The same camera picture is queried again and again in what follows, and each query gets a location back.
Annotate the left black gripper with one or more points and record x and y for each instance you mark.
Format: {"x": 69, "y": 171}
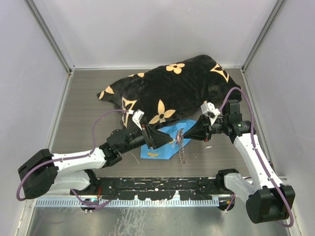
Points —
{"x": 155, "y": 138}

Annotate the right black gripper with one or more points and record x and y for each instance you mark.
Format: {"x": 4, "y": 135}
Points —
{"x": 201, "y": 130}

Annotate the large metal keyring with rings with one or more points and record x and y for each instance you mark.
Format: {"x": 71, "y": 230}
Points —
{"x": 180, "y": 143}

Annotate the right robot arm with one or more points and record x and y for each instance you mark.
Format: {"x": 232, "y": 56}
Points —
{"x": 265, "y": 195}

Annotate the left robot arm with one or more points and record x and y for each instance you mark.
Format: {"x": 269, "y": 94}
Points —
{"x": 46, "y": 172}

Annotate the black floral plush pillow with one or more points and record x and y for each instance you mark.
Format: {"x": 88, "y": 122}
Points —
{"x": 168, "y": 93}

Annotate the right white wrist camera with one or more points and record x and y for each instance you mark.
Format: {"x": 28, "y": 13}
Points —
{"x": 210, "y": 111}

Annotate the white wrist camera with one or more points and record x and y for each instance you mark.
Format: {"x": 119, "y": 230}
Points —
{"x": 210, "y": 111}
{"x": 136, "y": 118}

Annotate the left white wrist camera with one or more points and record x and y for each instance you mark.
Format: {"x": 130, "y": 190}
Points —
{"x": 136, "y": 118}

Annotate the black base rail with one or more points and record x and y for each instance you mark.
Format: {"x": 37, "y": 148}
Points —
{"x": 156, "y": 188}

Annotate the white slotted cable duct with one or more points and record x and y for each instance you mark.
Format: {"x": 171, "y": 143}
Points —
{"x": 175, "y": 202}

